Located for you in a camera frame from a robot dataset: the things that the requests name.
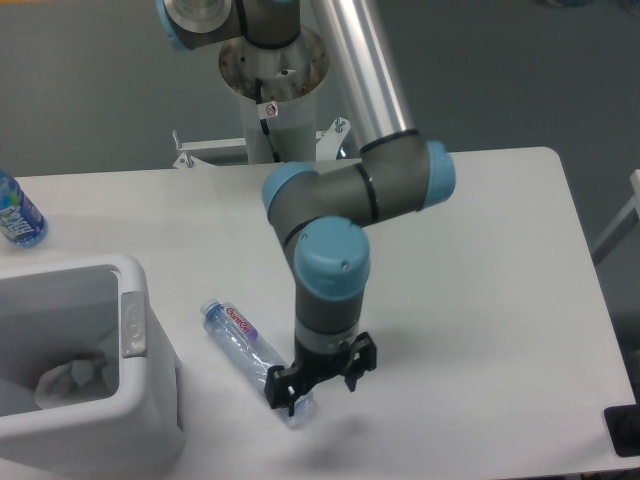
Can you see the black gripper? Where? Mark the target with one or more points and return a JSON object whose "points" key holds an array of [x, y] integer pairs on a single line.
{"points": [[284, 386]]}

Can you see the clear plastic bottle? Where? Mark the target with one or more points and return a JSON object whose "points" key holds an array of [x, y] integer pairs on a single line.
{"points": [[244, 346]]}

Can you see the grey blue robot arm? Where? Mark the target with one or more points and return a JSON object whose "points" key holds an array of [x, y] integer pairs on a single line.
{"points": [[319, 218]]}

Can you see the white plastic trash can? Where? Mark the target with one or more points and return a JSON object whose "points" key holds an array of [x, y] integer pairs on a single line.
{"points": [[54, 312]]}

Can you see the crumpled paper in bin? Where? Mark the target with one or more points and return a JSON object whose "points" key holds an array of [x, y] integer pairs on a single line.
{"points": [[84, 379]]}

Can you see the black clamp at table corner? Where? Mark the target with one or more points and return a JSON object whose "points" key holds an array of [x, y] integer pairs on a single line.
{"points": [[623, 425]]}

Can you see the blue labelled water bottle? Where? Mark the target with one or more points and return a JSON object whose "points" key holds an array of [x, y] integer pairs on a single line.
{"points": [[22, 223]]}

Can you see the white middle pedestal bracket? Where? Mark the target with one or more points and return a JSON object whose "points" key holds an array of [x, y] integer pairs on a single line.
{"points": [[335, 143]]}

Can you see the white pedestal bracket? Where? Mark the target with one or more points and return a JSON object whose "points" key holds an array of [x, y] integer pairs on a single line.
{"points": [[222, 152], [335, 143]]}

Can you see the white left pedestal bracket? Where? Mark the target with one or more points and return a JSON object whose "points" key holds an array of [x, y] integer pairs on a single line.
{"points": [[222, 152]]}

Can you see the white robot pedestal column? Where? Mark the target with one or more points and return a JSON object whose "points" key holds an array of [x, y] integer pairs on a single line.
{"points": [[276, 91]]}

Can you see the white frame at right edge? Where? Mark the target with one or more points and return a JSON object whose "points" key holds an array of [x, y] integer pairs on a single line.
{"points": [[621, 224]]}

